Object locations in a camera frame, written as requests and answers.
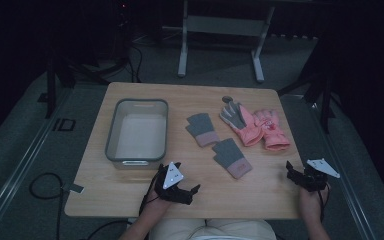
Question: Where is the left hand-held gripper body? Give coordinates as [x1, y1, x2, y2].
[154, 162, 192, 206]

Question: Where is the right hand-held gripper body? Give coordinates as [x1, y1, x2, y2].
[299, 158, 341, 193]

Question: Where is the pink padded printed glove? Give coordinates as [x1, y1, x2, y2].
[253, 108, 291, 152]

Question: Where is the grey pink knit glove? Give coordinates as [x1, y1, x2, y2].
[185, 112, 221, 148]
[211, 137, 253, 180]

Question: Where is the grey plastic bin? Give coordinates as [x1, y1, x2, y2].
[104, 98, 170, 170]

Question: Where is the pink glove with grey palm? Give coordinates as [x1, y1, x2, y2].
[218, 100, 265, 148]

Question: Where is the person's right hand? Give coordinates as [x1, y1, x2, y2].
[298, 183, 332, 224]

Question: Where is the person's left hand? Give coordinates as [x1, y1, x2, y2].
[142, 192, 174, 218]

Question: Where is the person's lap in beige trousers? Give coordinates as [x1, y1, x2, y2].
[148, 218, 278, 240]

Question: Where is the black tripod stand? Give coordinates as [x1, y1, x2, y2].
[277, 39, 337, 135]
[37, 39, 131, 120]

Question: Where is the dark device with red light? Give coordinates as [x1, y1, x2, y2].
[112, 0, 132, 29]

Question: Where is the metal floor rail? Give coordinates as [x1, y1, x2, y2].
[0, 87, 76, 234]
[281, 94, 376, 240]

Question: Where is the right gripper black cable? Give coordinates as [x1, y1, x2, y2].
[317, 183, 332, 224]

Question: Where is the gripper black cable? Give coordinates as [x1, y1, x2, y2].
[317, 183, 332, 224]
[138, 175, 163, 216]

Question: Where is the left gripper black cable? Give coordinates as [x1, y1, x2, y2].
[138, 175, 163, 216]

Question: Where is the black background cable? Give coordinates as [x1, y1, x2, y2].
[125, 42, 145, 84]

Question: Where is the black floor cable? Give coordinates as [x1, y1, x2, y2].
[28, 172, 65, 240]

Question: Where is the white metal desk frame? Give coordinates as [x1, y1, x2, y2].
[177, 0, 276, 84]

